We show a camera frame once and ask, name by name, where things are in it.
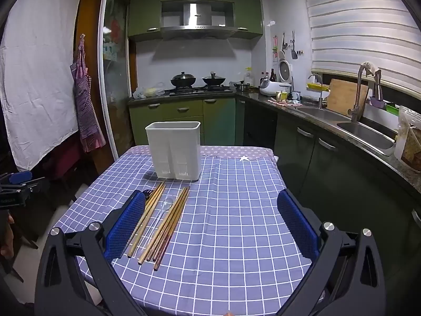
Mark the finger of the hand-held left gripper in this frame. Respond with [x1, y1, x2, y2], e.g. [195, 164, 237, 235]
[0, 170, 47, 195]

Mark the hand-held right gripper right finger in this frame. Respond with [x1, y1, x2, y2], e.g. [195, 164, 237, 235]
[277, 189, 388, 316]

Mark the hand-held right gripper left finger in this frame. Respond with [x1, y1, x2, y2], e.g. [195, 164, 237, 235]
[34, 190, 147, 316]

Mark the bunch of wooden chopsticks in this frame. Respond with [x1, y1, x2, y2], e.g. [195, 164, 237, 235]
[127, 181, 191, 272]

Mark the clear plastic spoon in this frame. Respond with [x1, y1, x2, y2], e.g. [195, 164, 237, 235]
[145, 195, 176, 247]

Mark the white plastic utensil holder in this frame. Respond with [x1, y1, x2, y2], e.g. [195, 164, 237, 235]
[145, 121, 201, 181]

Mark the dark green base cabinet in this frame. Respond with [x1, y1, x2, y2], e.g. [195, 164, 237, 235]
[243, 100, 421, 270]

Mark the blue checked tablecloth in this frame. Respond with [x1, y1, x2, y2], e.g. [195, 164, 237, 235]
[49, 145, 321, 316]

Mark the purple checked apron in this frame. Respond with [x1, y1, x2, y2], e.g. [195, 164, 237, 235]
[70, 34, 106, 152]

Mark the white hanging sheet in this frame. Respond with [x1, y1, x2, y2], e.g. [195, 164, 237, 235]
[0, 0, 81, 172]

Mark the stainless steel sink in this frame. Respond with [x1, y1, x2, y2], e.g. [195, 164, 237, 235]
[296, 105, 400, 155]

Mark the light green base cabinet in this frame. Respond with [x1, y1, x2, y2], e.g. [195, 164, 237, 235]
[128, 97, 245, 147]

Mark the chrome faucet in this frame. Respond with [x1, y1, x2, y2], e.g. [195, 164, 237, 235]
[307, 73, 324, 109]

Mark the tall bronze faucet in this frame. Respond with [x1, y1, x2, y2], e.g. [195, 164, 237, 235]
[350, 62, 382, 122]

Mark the dark stone countertop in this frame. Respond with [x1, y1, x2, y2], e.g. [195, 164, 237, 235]
[128, 87, 421, 198]

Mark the wooden cutting board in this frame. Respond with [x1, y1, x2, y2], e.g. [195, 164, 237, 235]
[325, 78, 369, 116]

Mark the clear plastic bag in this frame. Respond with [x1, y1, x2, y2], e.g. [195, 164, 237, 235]
[132, 84, 165, 99]

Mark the plastic bag of food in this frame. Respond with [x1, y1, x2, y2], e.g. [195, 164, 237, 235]
[393, 105, 421, 172]

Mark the white rice cooker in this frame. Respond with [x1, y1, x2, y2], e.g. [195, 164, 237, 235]
[259, 60, 294, 97]

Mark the glass sliding door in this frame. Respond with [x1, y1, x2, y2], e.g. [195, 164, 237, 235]
[99, 0, 132, 159]

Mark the gas stove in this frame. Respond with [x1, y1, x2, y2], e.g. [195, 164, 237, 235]
[169, 86, 232, 97]

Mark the black wok with lid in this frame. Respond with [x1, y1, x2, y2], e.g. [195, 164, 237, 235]
[202, 71, 227, 87]
[170, 71, 197, 88]

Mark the beige rag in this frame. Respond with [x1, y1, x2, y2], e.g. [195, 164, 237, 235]
[361, 61, 382, 77]

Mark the white window blind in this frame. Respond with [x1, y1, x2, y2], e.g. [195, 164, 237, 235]
[301, 0, 421, 88]

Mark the steel range hood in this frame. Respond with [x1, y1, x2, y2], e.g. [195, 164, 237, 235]
[160, 0, 238, 40]

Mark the green wall cabinet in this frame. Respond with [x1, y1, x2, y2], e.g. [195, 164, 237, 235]
[128, 0, 264, 42]

